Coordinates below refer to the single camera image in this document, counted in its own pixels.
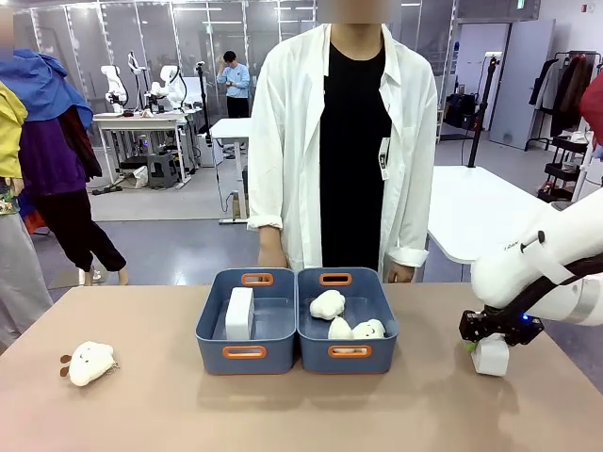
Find black camera stand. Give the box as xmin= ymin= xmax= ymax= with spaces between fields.
xmin=468 ymin=52 xmax=501 ymax=169

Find blurred person head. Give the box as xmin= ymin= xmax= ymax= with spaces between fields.
xmin=316 ymin=0 xmax=399 ymax=53

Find id badge on coat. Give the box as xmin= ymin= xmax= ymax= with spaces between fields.
xmin=378 ymin=136 xmax=393 ymax=183

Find blue jacket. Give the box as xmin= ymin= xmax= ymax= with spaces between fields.
xmin=0 ymin=48 xmax=94 ymax=131

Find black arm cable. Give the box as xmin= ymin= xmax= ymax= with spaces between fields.
xmin=489 ymin=256 xmax=603 ymax=326

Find clothes rack with dark coats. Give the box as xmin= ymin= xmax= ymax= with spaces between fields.
xmin=527 ymin=50 xmax=602 ymax=152

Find black bags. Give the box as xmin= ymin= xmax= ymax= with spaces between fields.
xmin=444 ymin=92 xmax=482 ymax=131

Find yellow garment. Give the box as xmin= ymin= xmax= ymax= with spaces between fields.
xmin=0 ymin=79 xmax=29 ymax=180

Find blue basket with orange handles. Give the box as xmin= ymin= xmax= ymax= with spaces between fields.
xmin=296 ymin=266 xmax=400 ymax=376
xmin=195 ymin=267 xmax=299 ymax=377

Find person in blue sweater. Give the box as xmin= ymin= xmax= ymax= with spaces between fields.
xmin=215 ymin=50 xmax=252 ymax=119

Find person's left hand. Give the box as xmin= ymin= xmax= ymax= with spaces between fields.
xmin=384 ymin=263 xmax=414 ymax=283

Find grey trousers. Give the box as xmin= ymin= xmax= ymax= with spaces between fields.
xmin=0 ymin=211 xmax=54 ymax=352

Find white standing desk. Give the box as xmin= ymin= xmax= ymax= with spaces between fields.
xmin=209 ymin=117 xmax=253 ymax=225

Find red garment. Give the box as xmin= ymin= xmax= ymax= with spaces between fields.
xmin=579 ymin=73 xmax=603 ymax=147

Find black trolley cart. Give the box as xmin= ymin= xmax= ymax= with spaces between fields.
xmin=536 ymin=135 xmax=590 ymax=203

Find person in white shirt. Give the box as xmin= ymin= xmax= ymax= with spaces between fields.
xmin=247 ymin=23 xmax=439 ymax=283

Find person's right forearm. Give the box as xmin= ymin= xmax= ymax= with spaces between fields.
xmin=258 ymin=225 xmax=284 ymax=249

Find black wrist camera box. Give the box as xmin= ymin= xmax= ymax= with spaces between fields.
xmin=506 ymin=314 xmax=546 ymax=347

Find grey step stool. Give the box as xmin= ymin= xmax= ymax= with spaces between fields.
xmin=147 ymin=153 xmax=179 ymax=189

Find white cloud plush keychain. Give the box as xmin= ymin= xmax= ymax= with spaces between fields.
xmin=59 ymin=341 xmax=120 ymax=388
xmin=309 ymin=289 xmax=347 ymax=320
xmin=350 ymin=318 xmax=387 ymax=340
xmin=327 ymin=315 xmax=354 ymax=341

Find black tripod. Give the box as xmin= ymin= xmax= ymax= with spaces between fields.
xmin=194 ymin=60 xmax=214 ymax=136

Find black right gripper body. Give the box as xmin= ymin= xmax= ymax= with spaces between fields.
xmin=459 ymin=308 xmax=510 ymax=343

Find purple shirt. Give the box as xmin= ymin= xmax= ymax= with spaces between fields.
xmin=18 ymin=117 xmax=90 ymax=197

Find white digital clock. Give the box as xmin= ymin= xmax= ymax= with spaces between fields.
xmin=470 ymin=332 xmax=511 ymax=378
xmin=224 ymin=286 xmax=255 ymax=341

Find white table with robots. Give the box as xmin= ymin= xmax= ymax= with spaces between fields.
xmin=92 ymin=110 xmax=192 ymax=187

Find person's right hand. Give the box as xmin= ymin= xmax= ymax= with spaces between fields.
xmin=257 ymin=242 xmax=289 ymax=270

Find black shirt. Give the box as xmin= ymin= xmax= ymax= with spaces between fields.
xmin=318 ymin=41 xmax=393 ymax=274

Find large white table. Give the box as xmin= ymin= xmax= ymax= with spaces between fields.
xmin=426 ymin=164 xmax=562 ymax=265

